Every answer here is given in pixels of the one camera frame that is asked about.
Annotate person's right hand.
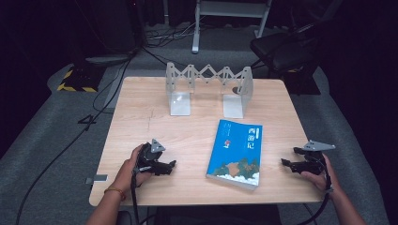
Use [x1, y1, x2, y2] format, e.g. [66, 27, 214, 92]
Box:
[301, 154, 337, 193]

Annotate bundle of floor cables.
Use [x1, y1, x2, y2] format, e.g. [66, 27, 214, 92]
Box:
[144, 21, 202, 50]

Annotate small grey table bracket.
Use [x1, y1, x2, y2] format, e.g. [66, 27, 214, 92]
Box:
[84, 173, 109, 186]

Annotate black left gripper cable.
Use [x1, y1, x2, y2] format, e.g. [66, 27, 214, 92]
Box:
[130, 168, 141, 225]

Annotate black chair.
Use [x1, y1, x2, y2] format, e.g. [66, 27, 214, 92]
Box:
[250, 18, 333, 96]

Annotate person's left hand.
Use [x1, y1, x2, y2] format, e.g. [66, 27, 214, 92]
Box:
[113, 143, 153, 193]

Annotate white metal stand frame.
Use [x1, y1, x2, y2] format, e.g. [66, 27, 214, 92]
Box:
[191, 0, 274, 54]

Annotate black yellow striped base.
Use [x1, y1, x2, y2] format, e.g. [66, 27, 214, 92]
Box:
[56, 64, 106, 94]

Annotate white expandable bookend rack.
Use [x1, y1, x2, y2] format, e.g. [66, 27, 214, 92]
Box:
[165, 61, 254, 120]

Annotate orange bracelet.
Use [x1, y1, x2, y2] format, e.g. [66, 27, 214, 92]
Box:
[103, 186, 127, 202]

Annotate blue book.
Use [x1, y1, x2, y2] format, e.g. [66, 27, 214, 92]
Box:
[206, 119, 264, 191]

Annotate long black floor cable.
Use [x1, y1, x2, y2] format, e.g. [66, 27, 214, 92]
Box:
[14, 57, 134, 225]

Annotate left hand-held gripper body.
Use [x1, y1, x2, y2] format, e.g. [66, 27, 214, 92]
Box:
[136, 139, 166, 174]

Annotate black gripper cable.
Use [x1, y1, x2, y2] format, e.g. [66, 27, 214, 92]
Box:
[296, 156, 333, 225]
[130, 168, 141, 225]

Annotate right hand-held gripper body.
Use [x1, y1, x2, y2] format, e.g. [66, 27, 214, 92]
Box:
[299, 140, 336, 175]

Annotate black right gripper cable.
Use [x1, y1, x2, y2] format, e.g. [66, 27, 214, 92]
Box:
[296, 156, 333, 225]

